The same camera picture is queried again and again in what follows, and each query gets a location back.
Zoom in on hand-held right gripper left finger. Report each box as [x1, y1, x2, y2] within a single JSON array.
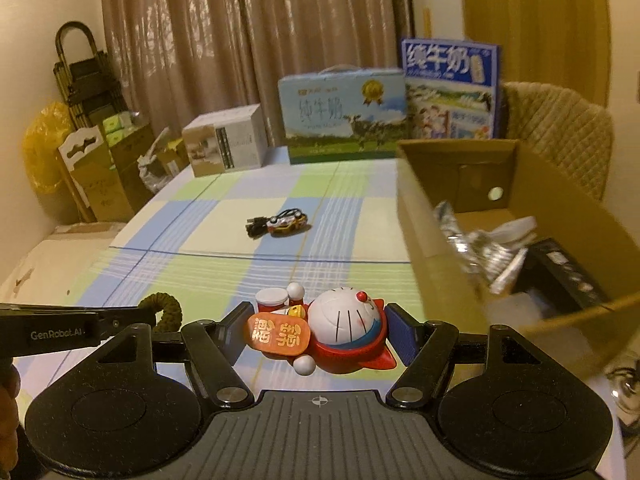
[[97, 302, 255, 409]]

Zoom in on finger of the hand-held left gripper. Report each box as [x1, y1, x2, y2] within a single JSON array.
[[95, 306, 169, 342]]

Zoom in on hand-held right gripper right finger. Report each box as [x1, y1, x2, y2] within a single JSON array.
[[386, 304, 543, 408]]

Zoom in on brown braided rope loop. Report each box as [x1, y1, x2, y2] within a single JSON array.
[[137, 292, 187, 334]]

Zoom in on red and white cat figurine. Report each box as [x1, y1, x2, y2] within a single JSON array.
[[244, 282, 399, 377]]

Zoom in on silver foil pouch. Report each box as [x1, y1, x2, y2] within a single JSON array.
[[433, 200, 532, 295]]

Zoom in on clear bag of cotton swabs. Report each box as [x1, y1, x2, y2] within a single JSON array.
[[489, 215, 540, 247]]

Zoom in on person's left hand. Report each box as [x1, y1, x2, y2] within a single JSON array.
[[0, 362, 22, 468]]

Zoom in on checked tablecloth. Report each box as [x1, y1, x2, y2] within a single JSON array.
[[0, 146, 436, 397]]

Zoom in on small toy car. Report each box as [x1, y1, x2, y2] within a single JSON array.
[[266, 208, 309, 237]]

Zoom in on brown cardboard storage box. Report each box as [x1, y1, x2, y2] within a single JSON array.
[[107, 122, 190, 222]]

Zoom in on white hang-tab carton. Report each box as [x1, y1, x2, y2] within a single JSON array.
[[56, 126, 127, 224]]

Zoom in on crumpled clear plastic bag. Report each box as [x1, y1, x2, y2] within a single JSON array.
[[137, 127, 172, 194]]

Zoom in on black box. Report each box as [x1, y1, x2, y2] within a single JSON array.
[[509, 239, 615, 312]]

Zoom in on yellow plastic bag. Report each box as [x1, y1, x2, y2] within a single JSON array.
[[22, 101, 77, 195]]

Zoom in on white appliance box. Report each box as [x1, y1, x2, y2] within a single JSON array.
[[181, 103, 266, 179]]

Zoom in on small green and white boxes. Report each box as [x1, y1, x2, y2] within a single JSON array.
[[102, 111, 135, 142]]

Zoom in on green pasture milk carton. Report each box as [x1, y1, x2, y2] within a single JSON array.
[[277, 64, 408, 166]]

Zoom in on shiny metal object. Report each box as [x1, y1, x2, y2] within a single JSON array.
[[604, 364, 640, 413]]

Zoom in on black folding hand cart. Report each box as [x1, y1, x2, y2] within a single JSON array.
[[53, 20, 129, 128]]

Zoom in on blue cartoon milk carton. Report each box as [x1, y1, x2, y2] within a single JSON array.
[[400, 37, 502, 141]]

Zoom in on beige quilted chair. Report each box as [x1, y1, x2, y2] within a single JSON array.
[[500, 81, 615, 202]]

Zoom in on brown patterned curtain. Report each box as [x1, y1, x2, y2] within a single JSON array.
[[99, 0, 417, 147]]

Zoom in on yellow curtain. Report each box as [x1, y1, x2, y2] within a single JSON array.
[[456, 0, 613, 107]]

